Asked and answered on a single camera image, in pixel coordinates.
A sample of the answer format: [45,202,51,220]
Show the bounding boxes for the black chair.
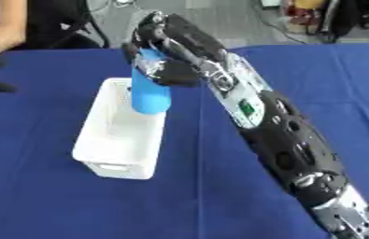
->
[50,0,112,49]

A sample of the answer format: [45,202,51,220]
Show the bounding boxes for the person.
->
[0,0,105,64]

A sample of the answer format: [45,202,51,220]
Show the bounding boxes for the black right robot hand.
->
[121,10,229,88]

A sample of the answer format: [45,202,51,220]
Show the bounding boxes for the white plastic bin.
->
[71,77,168,181]

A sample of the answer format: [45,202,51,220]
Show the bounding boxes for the blue cylinder bottle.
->
[130,48,173,115]

